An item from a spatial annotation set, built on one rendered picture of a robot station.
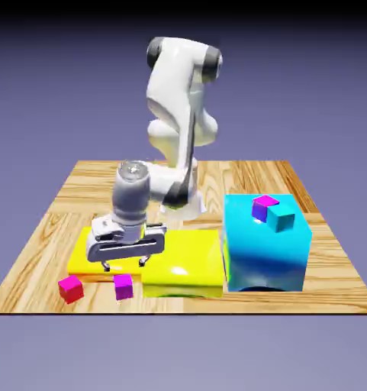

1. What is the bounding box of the small cyan cube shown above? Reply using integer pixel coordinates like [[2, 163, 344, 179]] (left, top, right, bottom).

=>
[[266, 205, 296, 234]]

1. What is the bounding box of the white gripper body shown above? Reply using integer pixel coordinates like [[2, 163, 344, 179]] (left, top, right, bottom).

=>
[[85, 224, 168, 263]]

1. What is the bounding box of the small magenta cube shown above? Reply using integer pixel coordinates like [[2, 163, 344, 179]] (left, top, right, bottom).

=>
[[113, 273, 134, 302]]

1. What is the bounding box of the small purple cube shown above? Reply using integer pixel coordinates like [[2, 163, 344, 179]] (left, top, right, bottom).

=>
[[251, 194, 281, 224]]

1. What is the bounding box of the small red cube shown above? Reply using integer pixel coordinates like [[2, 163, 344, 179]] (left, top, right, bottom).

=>
[[57, 274, 85, 305]]

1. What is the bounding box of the large cyan box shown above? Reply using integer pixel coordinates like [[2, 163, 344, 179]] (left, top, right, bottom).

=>
[[223, 193, 313, 293]]

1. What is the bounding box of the large flat yellow box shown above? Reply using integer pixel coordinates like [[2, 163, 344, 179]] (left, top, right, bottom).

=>
[[66, 226, 145, 283]]

